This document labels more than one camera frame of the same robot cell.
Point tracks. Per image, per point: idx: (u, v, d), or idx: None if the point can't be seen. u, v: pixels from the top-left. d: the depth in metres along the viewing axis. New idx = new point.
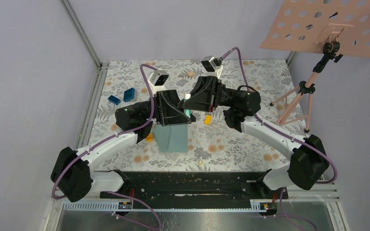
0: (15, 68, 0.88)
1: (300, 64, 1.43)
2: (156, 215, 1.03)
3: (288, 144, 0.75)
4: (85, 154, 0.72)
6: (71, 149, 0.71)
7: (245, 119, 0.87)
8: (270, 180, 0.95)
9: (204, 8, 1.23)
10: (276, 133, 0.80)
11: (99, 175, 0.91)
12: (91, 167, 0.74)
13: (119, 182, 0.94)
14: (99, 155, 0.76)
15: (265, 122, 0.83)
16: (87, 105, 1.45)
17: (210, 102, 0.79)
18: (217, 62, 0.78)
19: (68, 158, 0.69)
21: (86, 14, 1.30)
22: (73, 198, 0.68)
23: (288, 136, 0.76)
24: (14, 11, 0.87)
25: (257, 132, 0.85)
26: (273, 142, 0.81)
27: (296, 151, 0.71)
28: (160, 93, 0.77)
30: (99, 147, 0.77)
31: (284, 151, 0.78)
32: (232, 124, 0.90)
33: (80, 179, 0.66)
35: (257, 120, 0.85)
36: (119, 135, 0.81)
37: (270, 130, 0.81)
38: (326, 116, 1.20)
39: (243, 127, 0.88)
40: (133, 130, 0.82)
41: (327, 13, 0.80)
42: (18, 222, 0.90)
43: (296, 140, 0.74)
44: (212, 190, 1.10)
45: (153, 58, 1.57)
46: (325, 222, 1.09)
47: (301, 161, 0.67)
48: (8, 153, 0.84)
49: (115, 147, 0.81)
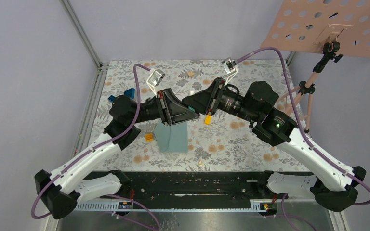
0: (14, 68, 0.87)
1: (300, 64, 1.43)
2: (151, 214, 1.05)
3: (340, 179, 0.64)
4: (58, 177, 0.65)
6: (44, 173, 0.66)
7: (290, 137, 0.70)
8: (276, 186, 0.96)
9: (204, 8, 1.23)
10: (326, 163, 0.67)
11: (88, 185, 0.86)
12: (71, 186, 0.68)
13: (117, 185, 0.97)
14: (74, 176, 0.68)
15: (314, 147, 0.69)
16: (87, 105, 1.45)
17: (210, 106, 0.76)
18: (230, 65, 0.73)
19: (41, 183, 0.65)
21: (85, 14, 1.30)
22: (59, 216, 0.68)
23: (340, 170, 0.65)
24: (13, 11, 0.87)
25: (301, 156, 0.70)
26: (318, 170, 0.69)
27: (348, 189, 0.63)
28: (165, 91, 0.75)
30: (72, 167, 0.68)
31: (329, 183, 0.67)
32: (270, 136, 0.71)
33: (56, 202, 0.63)
35: (305, 142, 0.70)
36: (94, 149, 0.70)
37: (319, 157, 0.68)
38: (327, 116, 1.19)
39: (282, 144, 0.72)
40: (111, 140, 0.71)
41: (328, 13, 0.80)
42: (18, 222, 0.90)
43: (349, 175, 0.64)
44: (212, 190, 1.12)
45: (153, 58, 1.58)
46: (325, 222, 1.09)
47: (350, 199, 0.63)
48: (8, 152, 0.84)
49: (93, 163, 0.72)
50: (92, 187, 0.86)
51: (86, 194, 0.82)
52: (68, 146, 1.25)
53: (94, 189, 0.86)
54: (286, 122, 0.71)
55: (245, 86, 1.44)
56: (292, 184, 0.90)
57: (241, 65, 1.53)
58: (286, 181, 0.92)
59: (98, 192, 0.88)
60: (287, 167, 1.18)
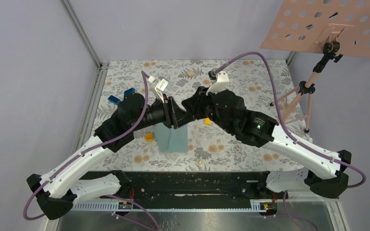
0: (14, 69, 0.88)
1: (301, 64, 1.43)
2: (149, 215, 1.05)
3: (329, 167, 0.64)
4: (46, 184, 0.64)
6: (35, 177, 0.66)
7: (273, 137, 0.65)
8: (275, 185, 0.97)
9: (204, 8, 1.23)
10: (313, 153, 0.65)
11: (87, 185, 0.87)
12: (60, 191, 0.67)
13: (115, 186, 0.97)
14: (63, 182, 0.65)
15: (298, 141, 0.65)
16: (87, 105, 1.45)
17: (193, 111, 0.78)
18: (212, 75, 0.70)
19: (33, 186, 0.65)
21: (85, 14, 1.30)
22: (55, 214, 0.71)
23: (327, 158, 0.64)
24: (14, 11, 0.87)
25: (287, 151, 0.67)
26: (306, 161, 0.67)
27: (339, 175, 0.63)
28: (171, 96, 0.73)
30: (61, 173, 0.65)
31: (318, 171, 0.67)
32: (253, 139, 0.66)
33: (47, 206, 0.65)
35: (288, 137, 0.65)
36: (83, 155, 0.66)
37: (304, 149, 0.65)
38: (327, 116, 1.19)
39: (266, 144, 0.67)
40: (100, 145, 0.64)
41: (328, 13, 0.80)
42: (18, 221, 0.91)
43: (337, 161, 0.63)
44: (212, 190, 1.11)
45: (153, 58, 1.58)
46: (325, 222, 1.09)
47: (342, 184, 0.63)
48: (9, 153, 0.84)
49: (83, 168, 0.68)
50: (90, 188, 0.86)
51: (84, 195, 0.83)
52: (68, 147, 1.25)
53: (92, 190, 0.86)
54: (266, 122, 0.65)
55: (245, 86, 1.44)
56: (287, 180, 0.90)
57: (241, 65, 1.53)
58: (282, 179, 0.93)
59: (97, 192, 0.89)
60: (287, 166, 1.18)
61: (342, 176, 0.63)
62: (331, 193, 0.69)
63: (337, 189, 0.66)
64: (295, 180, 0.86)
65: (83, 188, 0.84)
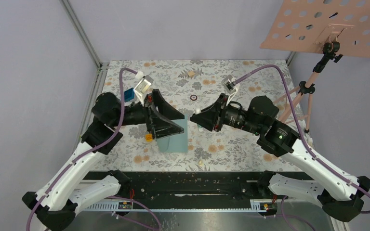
0: (14, 69, 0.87)
1: (300, 64, 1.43)
2: (153, 215, 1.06)
3: (345, 189, 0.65)
4: (44, 198, 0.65)
6: (29, 195, 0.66)
7: (293, 149, 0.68)
8: (280, 188, 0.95)
9: (204, 8, 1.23)
10: (331, 173, 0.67)
11: (85, 192, 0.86)
12: (60, 204, 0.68)
13: (115, 186, 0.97)
14: (60, 194, 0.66)
15: (318, 159, 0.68)
16: (87, 105, 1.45)
17: (215, 123, 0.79)
18: (229, 85, 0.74)
19: (30, 203, 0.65)
21: (85, 14, 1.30)
22: (58, 227, 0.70)
23: (345, 180, 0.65)
24: (13, 11, 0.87)
25: (305, 166, 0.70)
26: (322, 180, 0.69)
27: (353, 199, 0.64)
28: (149, 106, 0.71)
30: (56, 186, 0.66)
31: (333, 191, 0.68)
32: (274, 148, 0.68)
33: (49, 220, 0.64)
35: (309, 153, 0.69)
36: (74, 163, 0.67)
37: (323, 167, 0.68)
38: (327, 116, 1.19)
39: (286, 156, 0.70)
40: (91, 150, 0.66)
41: (328, 13, 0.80)
42: (18, 221, 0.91)
43: (354, 186, 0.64)
44: (212, 190, 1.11)
45: (153, 58, 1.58)
46: (325, 222, 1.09)
47: (356, 209, 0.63)
48: (8, 153, 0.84)
49: (77, 177, 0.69)
50: (89, 194, 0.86)
51: (84, 202, 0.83)
52: (68, 147, 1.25)
53: (91, 196, 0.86)
54: (288, 134, 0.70)
55: (245, 86, 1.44)
56: (296, 188, 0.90)
57: (241, 65, 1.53)
58: (289, 186, 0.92)
59: (96, 198, 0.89)
60: (287, 167, 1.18)
61: (356, 200, 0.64)
62: (343, 215, 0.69)
63: (350, 214, 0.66)
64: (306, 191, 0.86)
65: (81, 196, 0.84)
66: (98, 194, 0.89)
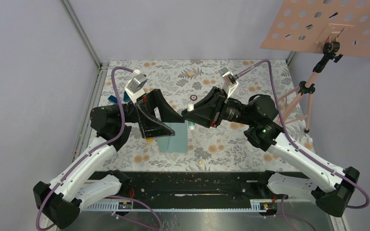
0: (14, 69, 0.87)
1: (301, 64, 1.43)
2: (155, 214, 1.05)
3: (329, 179, 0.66)
4: (58, 186, 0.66)
6: (43, 184, 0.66)
7: (276, 141, 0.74)
8: (278, 186, 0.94)
9: (204, 8, 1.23)
10: (314, 163, 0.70)
11: (89, 189, 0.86)
12: (70, 196, 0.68)
13: (117, 186, 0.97)
14: (74, 183, 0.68)
15: (300, 149, 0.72)
16: (87, 105, 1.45)
17: (213, 119, 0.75)
18: (231, 78, 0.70)
19: (42, 194, 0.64)
21: (85, 14, 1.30)
22: (63, 225, 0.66)
23: (328, 169, 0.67)
24: (13, 11, 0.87)
25: (289, 157, 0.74)
26: (308, 171, 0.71)
27: (338, 188, 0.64)
28: (136, 105, 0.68)
30: (72, 174, 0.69)
31: (320, 183, 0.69)
32: (258, 141, 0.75)
33: (60, 210, 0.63)
35: (291, 144, 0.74)
36: (90, 154, 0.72)
37: (306, 157, 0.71)
38: (327, 116, 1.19)
39: (270, 148, 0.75)
40: (106, 143, 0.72)
41: (327, 13, 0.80)
42: (19, 221, 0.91)
43: (337, 174, 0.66)
44: (212, 190, 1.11)
45: (153, 58, 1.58)
46: (325, 222, 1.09)
47: (340, 198, 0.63)
48: (9, 152, 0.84)
49: (90, 168, 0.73)
50: (93, 191, 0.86)
51: (88, 198, 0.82)
52: (68, 147, 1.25)
53: (94, 192, 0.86)
54: (272, 128, 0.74)
55: (245, 86, 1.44)
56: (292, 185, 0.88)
57: (241, 65, 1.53)
58: (287, 183, 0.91)
59: (99, 196, 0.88)
60: (287, 167, 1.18)
61: (341, 189, 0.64)
62: (336, 210, 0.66)
63: (339, 205, 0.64)
64: (301, 188, 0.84)
65: (85, 193, 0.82)
66: (101, 191, 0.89)
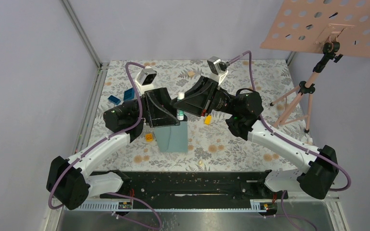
0: (14, 69, 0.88)
1: (301, 64, 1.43)
2: (156, 214, 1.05)
3: (303, 157, 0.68)
4: (77, 162, 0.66)
6: (62, 159, 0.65)
7: (253, 128, 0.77)
8: (272, 182, 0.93)
9: (204, 8, 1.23)
10: (289, 144, 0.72)
11: (95, 179, 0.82)
12: (85, 174, 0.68)
13: (118, 182, 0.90)
14: (92, 161, 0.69)
15: (275, 133, 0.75)
16: (87, 105, 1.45)
17: (204, 108, 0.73)
18: (222, 66, 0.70)
19: (59, 168, 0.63)
21: (85, 14, 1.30)
22: (72, 206, 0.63)
23: (302, 148, 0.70)
24: (13, 12, 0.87)
25: (266, 142, 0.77)
26: (285, 153, 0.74)
27: (312, 165, 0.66)
28: (147, 94, 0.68)
30: (90, 153, 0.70)
31: (297, 164, 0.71)
32: (238, 131, 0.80)
33: (75, 186, 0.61)
35: (267, 129, 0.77)
36: (110, 137, 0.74)
37: (281, 139, 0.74)
38: (327, 116, 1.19)
39: (250, 136, 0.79)
40: (124, 131, 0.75)
41: (328, 13, 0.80)
42: (18, 221, 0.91)
43: (311, 152, 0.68)
44: (212, 190, 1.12)
45: (153, 58, 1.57)
46: (325, 222, 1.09)
47: (315, 173, 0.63)
48: (9, 153, 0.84)
49: (108, 151, 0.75)
50: (99, 180, 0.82)
51: (95, 186, 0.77)
52: (68, 147, 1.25)
53: (100, 183, 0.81)
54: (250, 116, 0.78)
55: (245, 86, 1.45)
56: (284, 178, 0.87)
57: (241, 65, 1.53)
58: (280, 176, 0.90)
59: (101, 189, 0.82)
60: (287, 166, 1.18)
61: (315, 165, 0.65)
62: (317, 189, 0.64)
63: (318, 183, 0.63)
64: (291, 178, 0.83)
65: (91, 181, 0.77)
66: (107, 182, 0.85)
